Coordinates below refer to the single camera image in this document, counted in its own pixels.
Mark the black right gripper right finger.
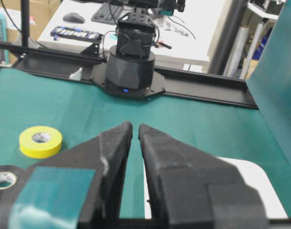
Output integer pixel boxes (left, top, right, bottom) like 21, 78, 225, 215
139, 124, 269, 229

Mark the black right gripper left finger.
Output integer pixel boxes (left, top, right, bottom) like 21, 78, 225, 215
0, 122, 133, 229

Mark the yellow tape roll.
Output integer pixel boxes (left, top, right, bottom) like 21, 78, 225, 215
19, 126, 62, 159

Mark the black tape roll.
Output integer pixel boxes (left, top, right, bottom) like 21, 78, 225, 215
0, 165, 25, 198

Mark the white plastic tray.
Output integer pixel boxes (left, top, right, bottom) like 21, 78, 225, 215
144, 156, 289, 219

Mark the blue labelled package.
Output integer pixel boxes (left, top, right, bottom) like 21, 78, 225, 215
50, 26, 103, 42

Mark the green backdrop sheet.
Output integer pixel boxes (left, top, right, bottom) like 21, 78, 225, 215
247, 0, 291, 167

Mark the black keyboard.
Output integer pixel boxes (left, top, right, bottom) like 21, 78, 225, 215
91, 3, 129, 25

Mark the black computer mouse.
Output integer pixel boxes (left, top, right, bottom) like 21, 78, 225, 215
62, 12, 85, 24

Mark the white desk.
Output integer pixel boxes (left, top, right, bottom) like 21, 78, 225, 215
38, 0, 225, 65

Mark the black aluminium frame rail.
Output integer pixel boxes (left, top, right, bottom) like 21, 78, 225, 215
0, 41, 259, 110

